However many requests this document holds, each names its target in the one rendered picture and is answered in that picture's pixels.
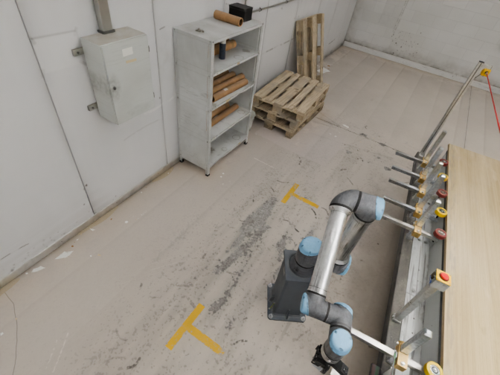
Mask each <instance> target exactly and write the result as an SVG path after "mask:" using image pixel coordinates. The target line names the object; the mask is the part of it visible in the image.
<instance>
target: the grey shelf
mask: <svg viewBox="0 0 500 375"><path fill-rule="evenodd" d="M263 25H264V22H259V21H257V20H254V19H251V20H250V21H247V22H243V24H242V26H241V27H239V26H236V25H232V24H229V23H227V22H223V21H220V20H218V19H215V18H214V17H213V16H212V17H209V18H207V19H201V20H199V21H195V22H191V23H187V24H184V25H180V26H177V27H173V44H174V57H175V72H176V99H177V114H178V128H179V156H180V160H179V161H180V162H181V163H182V162H183V161H184V160H183V159H182V158H184V159H186V160H187V161H189V162H191V163H193V164H195V165H197V166H198V167H201V168H202V169H204V170H205V175H206V176H209V175H210V167H212V166H213V165H214V164H215V163H216V162H217V161H218V160H219V159H221V158H222V157H223V156H225V155H227V154H228V153H229V152H231V151H232V150H233V149H234V148H235V147H236V146H237V145H239V144H240V143H241V142H243V141H244V140H245V142H244V144H245V145H247V143H248V142H247V140H248V135H249V125H250V120H251V109H252V104H253V98H254V88H255V83H256V77H257V67H258V61H259V56H260V46H261V40H262V35H263ZM198 28H199V29H201V30H203V31H204V33H202V32H197V31H196V30H197V29H198ZM259 32H260V34H259ZM258 37H259V40H258ZM226 39H229V40H232V39H234V40H235V41H236V43H237V46H236V47H235V48H232V49H230V50H228V51H226V52H225V59H224V60H221V59H219V54H217V55H215V56H214V44H216V43H218V42H221V41H223V40H226ZM257 44H258V45H257ZM177 57H178V58H177ZM255 60H256V62H255ZM254 66H255V67H254ZM227 70H229V72H231V71H234V72H235V73H236V75H238V74H241V73H243V74H244V75H245V78H246V79H247V80H248V82H249V83H248V84H247V85H245V86H244V87H242V88H240V89H238V90H236V91H235V92H232V93H230V94H228V95H226V96H225V97H223V98H221V99H219V100H217V101H216V102H214V103H212V98H213V78H214V77H215V76H217V75H218V74H221V73H223V72H224V71H227ZM253 77H254V79H253ZM209 78H210V79H209ZM211 84H212V85H211ZM251 88H252V90H251ZM207 92H208V99H207ZM252 92H253V93H252ZM250 99H251V101H250ZM227 102H229V104H230V106H231V105H233V104H234V103H237V104H238V106H239V108H238V109H236V110H235V111H234V112H232V113H231V114H230V115H228V116H227V117H225V118H223V119H222V120H221V121H220V122H218V123H217V124H215V125H214V126H212V127H211V119H212V111H214V110H215V109H217V108H218V107H220V106H221V105H223V104H224V103H227ZM249 104H250V106H249ZM248 116H249V117H248ZM247 121H248V123H247ZM180 122H181V123H180ZM206 123H207V131H206ZM246 127H247V129H246Z"/></svg>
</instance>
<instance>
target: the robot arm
mask: <svg viewBox="0 0 500 375"><path fill-rule="evenodd" d="M329 209H330V217H329V219H328V223H327V227H326V230H325V232H324V237H323V240H322V241H320V239H318V238H317V237H305V238H304V239H303V240H302V241H301V242H300V244H299V247H298V250H297V252H296V254H294V255H293V256H292V257H291V259H290V262H289V266H290V269H291V270H292V272H293V273H294V274H296V275H297V276H299V277H301V278H308V277H310V276H312V277H311V281H310V285H309V288H308V289H307V293H304V294H303V295H302V299H301V305H300V311H301V313H303V314H305V315H307V316H310V317H312V318H315V319H318V320H319V321H323V322H324V323H326V324H330V330H329V335H328V339H327V340H326V342H325V343H323V345H322V344H320V345H318V346H317V347H316V352H315V355H314V357H313V358H312V361H311V363H312V366H314V367H315V368H317V369H318V370H319V371H320V372H321V373H322V374H326V372H327V371H328V370H329V369H330V366H332V367H333V368H334V369H335V370H336V371H337V372H338V373H339V374H340V375H347V373H348V369H349V367H348V366H346V364H345V363H343V361H342V360H341V359H342V358H343V357H344V356H345V355H346V354H348V353H349V352H350V350H351V348H352V346H353V340H352V338H351V336H350V334H351V327H352V320H353V311H352V309H351V308H350V307H349V306H348V305H347V304H345V303H341V302H336V303H334V304H332V303H330V302H328V301H325V300H326V297H327V296H326V294H327V290H328V286H329V283H330V279H331V275H332V273H336V274H337V275H345V274H346V273H347V271H348V269H349V268H350V264H351V256H350V253H351V252H352V251H353V249H354V247H355V246H356V244H357V243H358V242H359V241H360V239H361V238H362V236H363V234H364V233H365V232H366V231H367V229H368V228H369V226H370V225H371V223H372V222H373V221H374V220H381V218H382V215H383V212H384V209H385V200H384V199H383V198H380V197H378V196H374V195H371V194H369V193H365V192H362V191H359V190H346V191H343V192H341V193H339V194H338V195H337V196H335V197H334V198H333V199H332V201H331V203H330V206H329ZM352 212H353V213H352ZM350 215H351V216H350ZM348 216H350V218H349V220H348V221H347V223H346V220H347V217H348ZM345 223H346V225H345Z"/></svg>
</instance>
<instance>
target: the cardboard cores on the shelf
mask: <svg viewBox="0 0 500 375"><path fill-rule="evenodd" d="M236 46H237V43H236V41H235V40H234V39H232V40H229V39H227V40H226V48H225V51H228V50H230V49H232V48H235V47H236ZM217 54H219V42H218V43H216V44H214V56H215V55H217ZM248 83H249V82H248V80H247V79H246V78H245V75H244V74H243V73H241V74H238V75H236V73H235V72H234V71H231V72H229V70H227V71H224V72H223V73H221V74H218V75H217V76H215V77H214V78H213V98H212V103H214V102H216V101H217V100H219V99H221V98H223V97H225V96H226V95H228V94H230V93H232V92H235V91H236V90H238V89H240V88H242V87H244V86H245V85H247V84H248ZM238 108H239V106H238V104H237V103H234V104H233V105H231V106H230V104H229V102H227V103H224V104H223V105H221V106H220V107H218V108H217V109H215V110H214V111H212V119H211V127H212V126H214V125H215V124H217V123H218V122H220V121H221V120H222V119H223V118H225V117H227V116H228V115H230V114H231V113H232V112H234V111H235V110H236V109H238Z"/></svg>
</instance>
